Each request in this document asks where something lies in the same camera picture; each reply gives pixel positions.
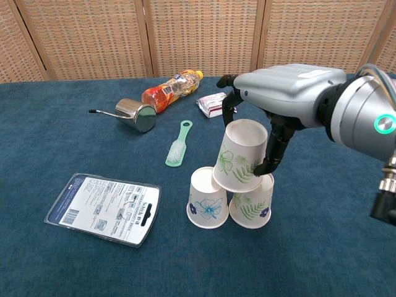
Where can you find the metal measuring cup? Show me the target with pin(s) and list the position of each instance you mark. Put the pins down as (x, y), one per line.
(136, 116)

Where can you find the white red snack packet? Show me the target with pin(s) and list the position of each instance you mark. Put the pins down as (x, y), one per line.
(210, 103)

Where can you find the mint green plastic brush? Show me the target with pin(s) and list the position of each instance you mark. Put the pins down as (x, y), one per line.
(176, 154)

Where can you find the white paper cup green fern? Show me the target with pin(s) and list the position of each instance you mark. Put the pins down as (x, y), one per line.
(238, 154)
(252, 210)

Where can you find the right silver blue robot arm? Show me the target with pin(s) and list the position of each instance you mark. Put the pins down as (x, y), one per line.
(365, 123)

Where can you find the razor blister pack card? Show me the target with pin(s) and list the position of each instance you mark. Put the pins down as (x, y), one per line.
(102, 210)

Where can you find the white paper cup blue hibiscus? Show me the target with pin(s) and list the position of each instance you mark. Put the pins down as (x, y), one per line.
(204, 204)

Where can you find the orange drink plastic bottle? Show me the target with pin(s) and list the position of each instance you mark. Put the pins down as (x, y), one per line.
(167, 92)

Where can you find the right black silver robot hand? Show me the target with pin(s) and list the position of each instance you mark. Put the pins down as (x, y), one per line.
(287, 89)

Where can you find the woven bamboo folding screen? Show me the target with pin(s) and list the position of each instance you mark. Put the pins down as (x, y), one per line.
(92, 37)

